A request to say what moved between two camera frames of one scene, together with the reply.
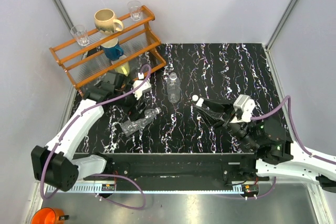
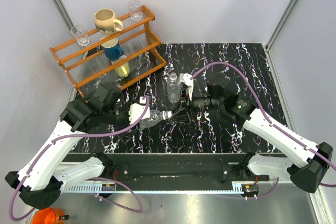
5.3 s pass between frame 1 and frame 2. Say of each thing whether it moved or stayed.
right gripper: moved
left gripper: moved
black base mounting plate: stayed
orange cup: stayed
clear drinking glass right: stayed
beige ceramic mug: stayed
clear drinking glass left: stayed
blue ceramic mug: stayed
